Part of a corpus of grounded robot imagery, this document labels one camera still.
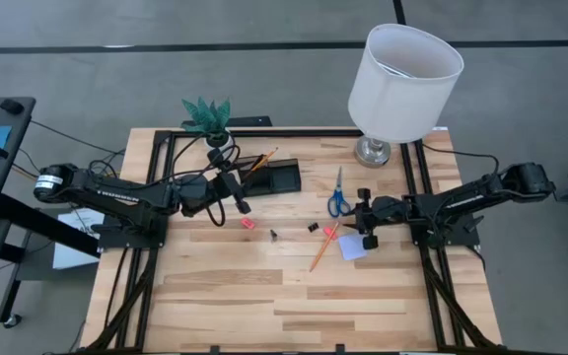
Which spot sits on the black aluminium table frame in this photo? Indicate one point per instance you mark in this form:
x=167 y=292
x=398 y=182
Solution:
x=289 y=133

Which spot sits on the black desk leg frame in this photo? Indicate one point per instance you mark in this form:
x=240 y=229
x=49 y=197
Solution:
x=18 y=213

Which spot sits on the white shade table lamp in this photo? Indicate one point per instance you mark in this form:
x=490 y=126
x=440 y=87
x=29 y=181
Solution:
x=402 y=98

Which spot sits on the pale blue sticky note pad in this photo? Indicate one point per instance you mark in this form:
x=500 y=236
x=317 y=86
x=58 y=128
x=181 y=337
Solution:
x=352 y=249

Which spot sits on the black flat bar device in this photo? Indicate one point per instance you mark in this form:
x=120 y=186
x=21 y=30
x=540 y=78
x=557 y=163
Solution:
x=249 y=121

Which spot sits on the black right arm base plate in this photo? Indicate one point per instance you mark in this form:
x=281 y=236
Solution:
x=464 y=237

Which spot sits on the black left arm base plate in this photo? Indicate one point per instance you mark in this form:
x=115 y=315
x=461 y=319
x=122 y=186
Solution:
x=131 y=241

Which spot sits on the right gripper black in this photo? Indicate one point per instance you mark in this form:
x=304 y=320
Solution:
x=385 y=209

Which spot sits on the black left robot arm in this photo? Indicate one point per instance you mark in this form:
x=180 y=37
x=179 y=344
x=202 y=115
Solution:
x=116 y=194

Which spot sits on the orange pencil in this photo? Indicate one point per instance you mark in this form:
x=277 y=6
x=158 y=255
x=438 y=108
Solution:
x=321 y=251
x=264 y=160

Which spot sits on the dark grey side desk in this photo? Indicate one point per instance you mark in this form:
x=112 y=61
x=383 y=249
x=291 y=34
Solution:
x=15 y=133

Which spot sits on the green plant in white pot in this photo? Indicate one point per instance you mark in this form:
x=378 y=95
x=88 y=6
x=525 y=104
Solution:
x=210 y=116

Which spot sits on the printed white paper sheet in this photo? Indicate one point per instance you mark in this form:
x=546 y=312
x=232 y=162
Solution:
x=84 y=219

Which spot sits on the black edge bracket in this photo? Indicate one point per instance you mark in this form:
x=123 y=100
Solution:
x=214 y=349
x=340 y=349

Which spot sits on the black mesh desk organizer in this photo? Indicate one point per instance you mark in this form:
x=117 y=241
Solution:
x=284 y=177

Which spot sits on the plain white sheet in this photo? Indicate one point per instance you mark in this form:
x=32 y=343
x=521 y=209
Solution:
x=69 y=259

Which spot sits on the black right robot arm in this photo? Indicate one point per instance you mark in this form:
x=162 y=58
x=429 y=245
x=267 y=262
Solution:
x=461 y=199

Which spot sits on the black caster wheel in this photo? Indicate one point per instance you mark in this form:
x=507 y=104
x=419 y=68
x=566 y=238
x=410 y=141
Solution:
x=12 y=321

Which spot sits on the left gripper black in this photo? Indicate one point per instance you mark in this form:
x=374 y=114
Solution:
x=227 y=185

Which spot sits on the black computer mouse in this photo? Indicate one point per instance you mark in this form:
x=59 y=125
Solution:
x=12 y=106

